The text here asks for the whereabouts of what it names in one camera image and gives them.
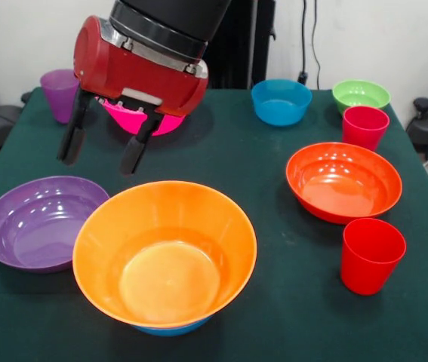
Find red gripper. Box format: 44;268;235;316
57;15;210;176

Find crimson cup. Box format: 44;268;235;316
341;106;391;152

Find small blue bowl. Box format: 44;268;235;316
251;78;313;127

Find pink bowl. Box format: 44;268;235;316
96;96;188;137

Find dark green tablecloth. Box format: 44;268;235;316
0;87;428;362

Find purple bowl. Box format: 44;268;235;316
0;175;111;274

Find red-orange bowl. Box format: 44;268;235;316
285;142;404;225

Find orange bowl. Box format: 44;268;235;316
72;180;258;327

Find red cup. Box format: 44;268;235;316
340;217;408;296

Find black wall cable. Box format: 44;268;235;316
310;0;322;91
298;0;310;86

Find purple cup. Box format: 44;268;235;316
39;69;82;124

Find large blue bowl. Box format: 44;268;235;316
132;316;213;338

